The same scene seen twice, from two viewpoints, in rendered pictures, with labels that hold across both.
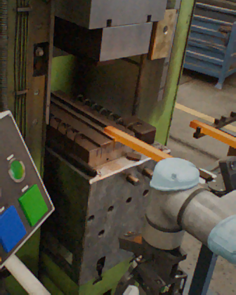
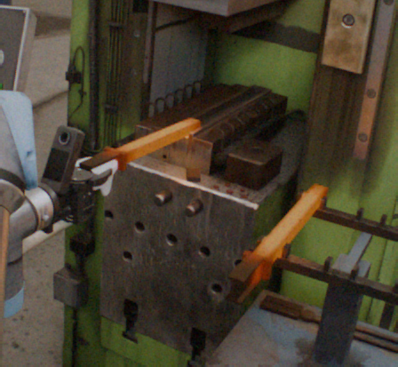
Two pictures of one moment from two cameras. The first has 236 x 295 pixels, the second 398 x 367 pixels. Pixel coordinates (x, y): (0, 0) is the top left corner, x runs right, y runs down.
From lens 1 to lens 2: 170 cm
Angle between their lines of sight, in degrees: 62
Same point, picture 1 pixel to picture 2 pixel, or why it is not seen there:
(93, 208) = (111, 201)
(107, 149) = not seen: hidden behind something
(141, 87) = (312, 109)
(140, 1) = not seen: outside the picture
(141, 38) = not seen: outside the picture
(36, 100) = (135, 43)
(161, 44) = (339, 43)
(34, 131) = (131, 84)
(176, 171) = not seen: outside the picture
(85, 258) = (105, 275)
